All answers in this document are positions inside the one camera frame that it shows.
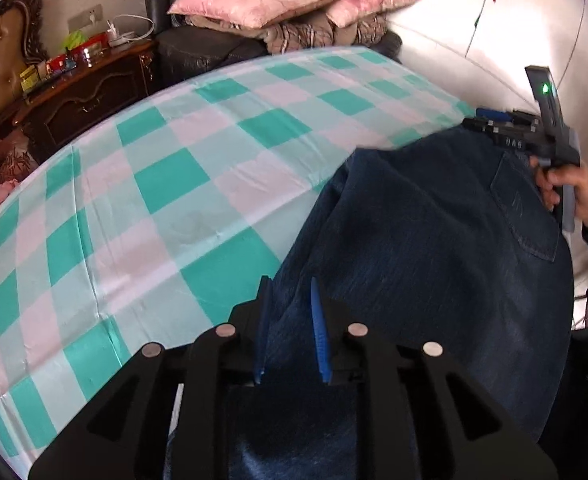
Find black leather armchair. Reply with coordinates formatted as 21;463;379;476
141;0;405;87

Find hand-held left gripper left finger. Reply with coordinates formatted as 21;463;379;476
28;276;273;480

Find yellow box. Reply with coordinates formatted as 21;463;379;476
20;65;40;94

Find white cable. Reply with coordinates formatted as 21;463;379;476
106;13;155;42

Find person's right hand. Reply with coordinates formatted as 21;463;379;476
528;156;588;232

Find green plastic bag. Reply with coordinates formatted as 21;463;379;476
63;30;88;54

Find blue denim pants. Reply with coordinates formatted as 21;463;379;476
161;125;574;480

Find small pink pillow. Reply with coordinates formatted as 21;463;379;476
324;0;425;29

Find dark wooden nightstand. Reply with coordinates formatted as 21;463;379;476
14;40;157;162

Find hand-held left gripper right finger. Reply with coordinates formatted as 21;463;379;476
310;277;559;480

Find brown plaid blanket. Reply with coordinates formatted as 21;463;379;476
184;10;391;57

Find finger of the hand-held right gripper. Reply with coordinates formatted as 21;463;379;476
475;107;542;125
462;117;527;137

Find red tin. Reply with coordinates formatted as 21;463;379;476
71;33;111;62

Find wall socket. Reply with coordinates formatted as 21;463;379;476
68;4;104;29

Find green white checkered sheet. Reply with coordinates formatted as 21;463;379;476
0;46;477;480

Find white power strip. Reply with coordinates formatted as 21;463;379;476
106;30;138;49

